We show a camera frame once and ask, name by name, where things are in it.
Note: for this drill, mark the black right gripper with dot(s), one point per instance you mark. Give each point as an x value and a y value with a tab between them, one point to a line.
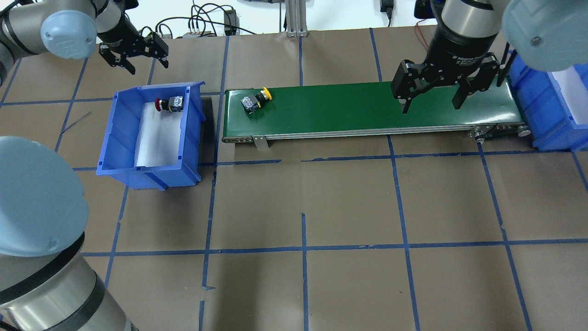
455	46

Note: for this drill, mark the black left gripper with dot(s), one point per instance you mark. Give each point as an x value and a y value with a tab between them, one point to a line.
116	32

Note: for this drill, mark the red push button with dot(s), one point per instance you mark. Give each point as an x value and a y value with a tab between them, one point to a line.
172	105

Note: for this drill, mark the yellow push button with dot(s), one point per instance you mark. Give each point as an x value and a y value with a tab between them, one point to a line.
254	102

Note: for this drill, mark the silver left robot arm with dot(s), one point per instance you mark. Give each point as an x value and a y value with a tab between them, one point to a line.
46	285

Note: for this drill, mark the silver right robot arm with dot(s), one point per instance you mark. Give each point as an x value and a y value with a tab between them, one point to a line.
549	35

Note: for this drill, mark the white foam pad left bin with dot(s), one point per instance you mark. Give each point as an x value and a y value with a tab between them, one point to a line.
158	139

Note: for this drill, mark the white foam pad bin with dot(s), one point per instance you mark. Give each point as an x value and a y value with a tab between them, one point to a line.
158	139
574	93

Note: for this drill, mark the blue left plastic bin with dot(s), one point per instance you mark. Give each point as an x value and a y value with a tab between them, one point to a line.
116	159

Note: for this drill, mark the blue plastic bin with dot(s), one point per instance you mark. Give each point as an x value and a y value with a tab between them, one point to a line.
116	159
544	108

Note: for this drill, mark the green conveyor belt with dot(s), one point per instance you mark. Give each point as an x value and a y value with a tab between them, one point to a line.
364	109

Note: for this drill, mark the blue right plastic bin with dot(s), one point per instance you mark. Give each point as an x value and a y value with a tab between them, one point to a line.
544	108

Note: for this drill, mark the white foam pad right bin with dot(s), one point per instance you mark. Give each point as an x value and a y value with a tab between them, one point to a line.
574	93

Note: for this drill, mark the aluminium frame post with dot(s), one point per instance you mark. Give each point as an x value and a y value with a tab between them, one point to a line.
296	23

